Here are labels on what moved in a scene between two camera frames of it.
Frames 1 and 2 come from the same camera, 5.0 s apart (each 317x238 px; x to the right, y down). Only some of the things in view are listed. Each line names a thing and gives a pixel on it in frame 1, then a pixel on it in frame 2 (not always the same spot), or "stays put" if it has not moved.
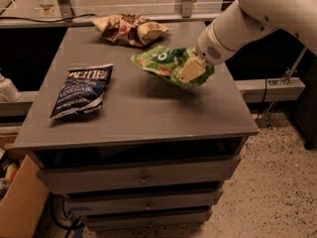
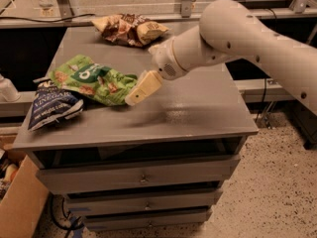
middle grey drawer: x=149 y=201 stays put
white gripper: x=210 y=50 to x=163 y=60
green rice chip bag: x=165 y=61 to x=102 y=83
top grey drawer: x=165 y=173 stays put
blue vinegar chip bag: x=82 y=91 to x=52 y=103
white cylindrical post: x=8 y=91 stays put
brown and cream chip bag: x=129 y=29 stays put
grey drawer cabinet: x=130 y=147 stays put
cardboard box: x=23 y=207 stays put
